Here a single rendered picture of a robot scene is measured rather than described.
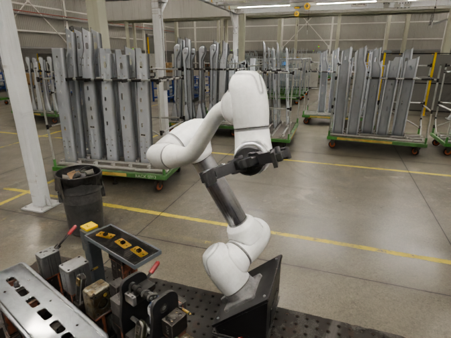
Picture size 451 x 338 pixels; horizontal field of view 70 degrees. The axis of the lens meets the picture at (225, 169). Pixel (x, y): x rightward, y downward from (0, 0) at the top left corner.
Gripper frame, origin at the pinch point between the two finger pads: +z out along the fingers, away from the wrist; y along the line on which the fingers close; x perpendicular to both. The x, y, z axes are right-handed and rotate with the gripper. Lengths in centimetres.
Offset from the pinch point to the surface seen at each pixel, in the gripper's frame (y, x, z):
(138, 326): 53, -43, -31
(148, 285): 51, -34, -42
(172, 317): 41, -44, -33
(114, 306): 67, -40, -42
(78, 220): 230, -26, -252
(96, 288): 75, -33, -47
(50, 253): 108, -19, -68
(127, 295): 56, -34, -36
